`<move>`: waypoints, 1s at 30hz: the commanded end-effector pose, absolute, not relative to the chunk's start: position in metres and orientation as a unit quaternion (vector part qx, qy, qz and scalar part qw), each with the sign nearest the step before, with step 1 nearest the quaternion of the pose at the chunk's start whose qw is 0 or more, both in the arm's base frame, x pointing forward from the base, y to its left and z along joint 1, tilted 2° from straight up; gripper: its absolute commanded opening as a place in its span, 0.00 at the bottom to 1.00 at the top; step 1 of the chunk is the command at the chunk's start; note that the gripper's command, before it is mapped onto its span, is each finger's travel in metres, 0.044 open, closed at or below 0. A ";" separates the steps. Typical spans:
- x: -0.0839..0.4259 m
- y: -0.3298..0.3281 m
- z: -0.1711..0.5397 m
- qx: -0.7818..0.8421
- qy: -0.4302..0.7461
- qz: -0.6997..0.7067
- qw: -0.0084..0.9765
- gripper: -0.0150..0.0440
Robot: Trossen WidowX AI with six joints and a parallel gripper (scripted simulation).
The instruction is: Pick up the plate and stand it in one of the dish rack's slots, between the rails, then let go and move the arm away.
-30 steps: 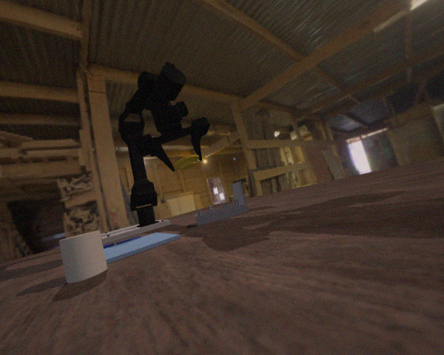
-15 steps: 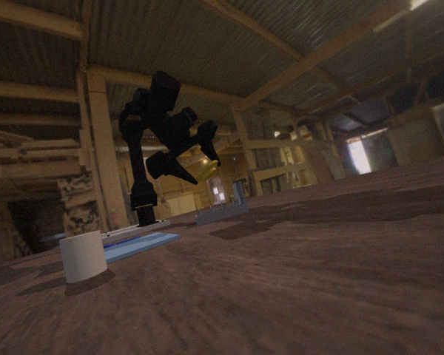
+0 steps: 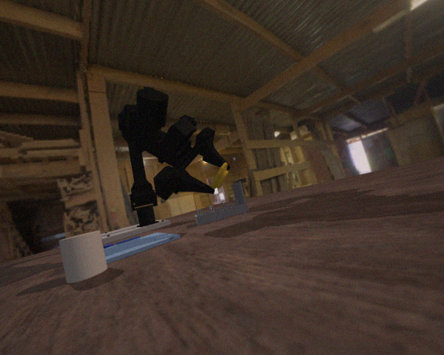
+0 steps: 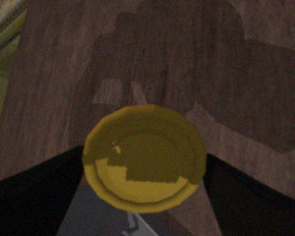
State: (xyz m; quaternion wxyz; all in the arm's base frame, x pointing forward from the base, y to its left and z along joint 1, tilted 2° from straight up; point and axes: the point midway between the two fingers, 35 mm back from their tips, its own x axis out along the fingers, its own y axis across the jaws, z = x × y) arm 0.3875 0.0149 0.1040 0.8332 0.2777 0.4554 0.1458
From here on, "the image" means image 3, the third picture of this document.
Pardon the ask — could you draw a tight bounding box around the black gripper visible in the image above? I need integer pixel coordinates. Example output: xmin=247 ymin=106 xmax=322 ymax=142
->
xmin=152 ymin=127 xmax=230 ymax=201

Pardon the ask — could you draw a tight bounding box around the yellow round plate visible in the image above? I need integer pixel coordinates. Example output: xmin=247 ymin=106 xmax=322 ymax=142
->
xmin=210 ymin=163 xmax=229 ymax=189

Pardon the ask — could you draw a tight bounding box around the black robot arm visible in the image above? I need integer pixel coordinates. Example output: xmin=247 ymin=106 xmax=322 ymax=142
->
xmin=118 ymin=87 xmax=197 ymax=227

